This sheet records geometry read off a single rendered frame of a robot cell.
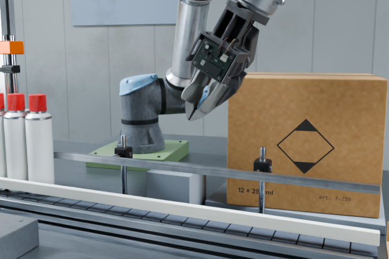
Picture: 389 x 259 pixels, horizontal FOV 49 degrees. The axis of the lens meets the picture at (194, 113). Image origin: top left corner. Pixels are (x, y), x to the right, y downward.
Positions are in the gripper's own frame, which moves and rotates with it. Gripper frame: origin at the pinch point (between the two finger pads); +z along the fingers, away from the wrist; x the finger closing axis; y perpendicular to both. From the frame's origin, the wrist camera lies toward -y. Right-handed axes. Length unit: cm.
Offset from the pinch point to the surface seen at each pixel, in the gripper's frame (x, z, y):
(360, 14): 1, -43, -249
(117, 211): -2.7, 22.9, 3.4
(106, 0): -169, 38, -227
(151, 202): 2.4, 16.3, 4.7
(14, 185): -24.0, 32.2, 4.7
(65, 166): -36, 48, -33
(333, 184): 25.4, -2.3, -2.6
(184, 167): 2.8, 10.7, -2.6
